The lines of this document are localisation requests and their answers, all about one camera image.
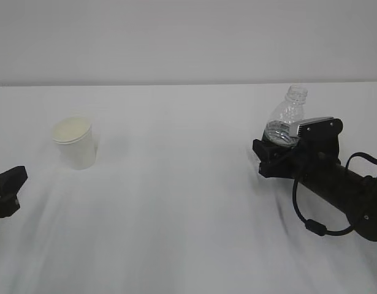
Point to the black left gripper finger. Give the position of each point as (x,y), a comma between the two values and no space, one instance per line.
(11,181)

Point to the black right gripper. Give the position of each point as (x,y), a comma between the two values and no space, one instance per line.
(286,162)

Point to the clear plastic water bottle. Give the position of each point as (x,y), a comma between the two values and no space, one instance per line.
(290,110)

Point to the white paper cup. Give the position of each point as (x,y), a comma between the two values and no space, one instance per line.
(74,138)

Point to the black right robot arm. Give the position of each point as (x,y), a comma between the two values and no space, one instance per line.
(354,195)

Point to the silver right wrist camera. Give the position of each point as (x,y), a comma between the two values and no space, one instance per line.
(316,129)

